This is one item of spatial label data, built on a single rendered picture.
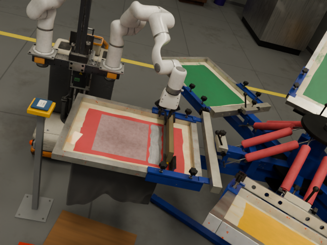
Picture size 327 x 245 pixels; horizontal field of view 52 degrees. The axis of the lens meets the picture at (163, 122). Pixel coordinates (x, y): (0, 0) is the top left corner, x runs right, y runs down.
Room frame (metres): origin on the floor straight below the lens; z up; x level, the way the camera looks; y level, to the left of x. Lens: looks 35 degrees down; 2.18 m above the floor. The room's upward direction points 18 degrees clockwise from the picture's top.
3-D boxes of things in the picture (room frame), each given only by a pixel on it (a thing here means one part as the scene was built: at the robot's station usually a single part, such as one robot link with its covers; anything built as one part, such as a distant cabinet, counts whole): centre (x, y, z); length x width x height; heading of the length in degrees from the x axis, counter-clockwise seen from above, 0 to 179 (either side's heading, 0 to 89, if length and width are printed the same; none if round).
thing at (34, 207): (1.55, 0.71, 0.48); 0.22 x 0.22 x 0.96; 10
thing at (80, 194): (1.31, 0.16, 0.74); 0.46 x 0.04 x 0.42; 100
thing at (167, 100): (1.53, 0.01, 1.29); 0.10 x 0.08 x 0.11; 101
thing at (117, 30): (1.96, 0.43, 1.37); 0.13 x 0.10 x 0.16; 135
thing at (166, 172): (1.29, -0.15, 0.98); 0.30 x 0.05 x 0.07; 100
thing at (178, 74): (1.56, 0.02, 1.42); 0.15 x 0.10 x 0.11; 45
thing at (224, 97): (2.40, -0.32, 1.05); 1.08 x 0.61 x 0.23; 40
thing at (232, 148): (1.62, -0.42, 1.02); 0.17 x 0.06 x 0.05; 100
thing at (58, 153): (1.53, 0.14, 0.97); 0.79 x 0.58 x 0.04; 100
